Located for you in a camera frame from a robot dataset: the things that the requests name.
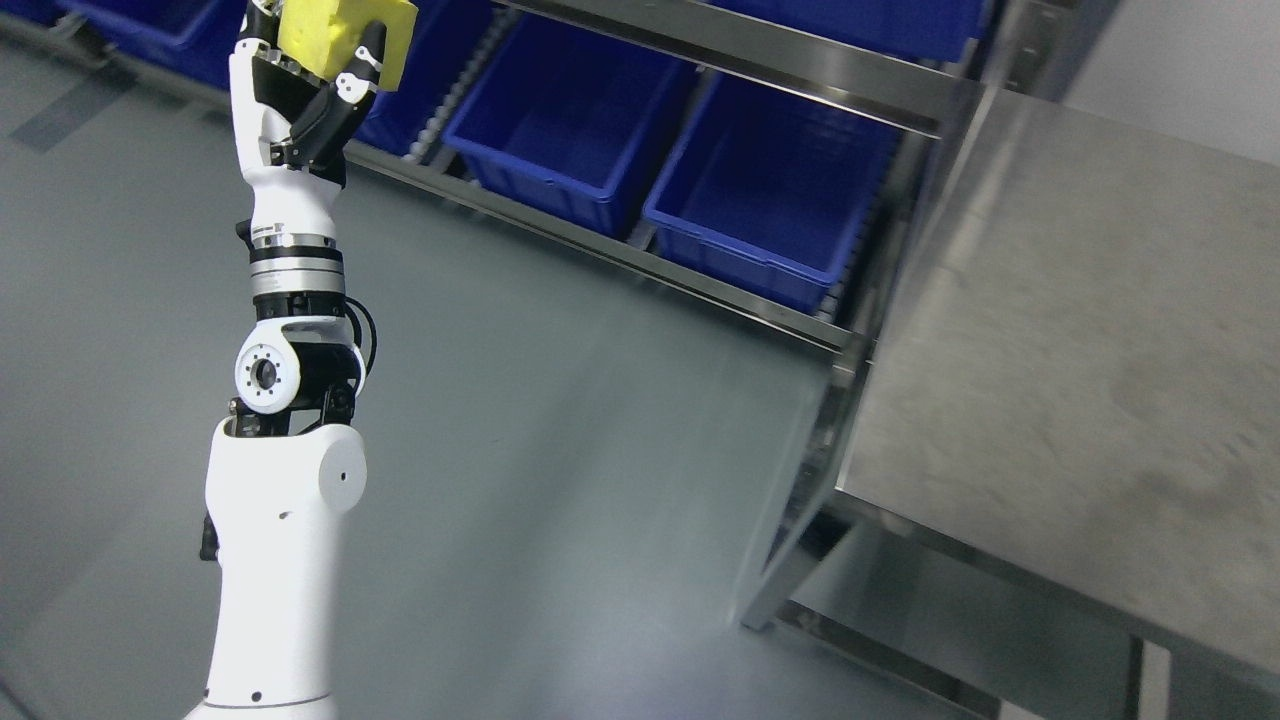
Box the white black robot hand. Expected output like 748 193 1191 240
229 22 388 236

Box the yellow foam block with dent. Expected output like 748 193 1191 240
276 1 419 91

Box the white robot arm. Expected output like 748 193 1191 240
189 1 387 719

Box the metal shelf rack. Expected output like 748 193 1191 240
0 0 1121 361

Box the blue plastic bin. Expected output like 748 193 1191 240
55 1 247 90
643 76 902 314
443 15 698 240

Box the stainless steel table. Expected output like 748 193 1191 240
735 85 1280 720

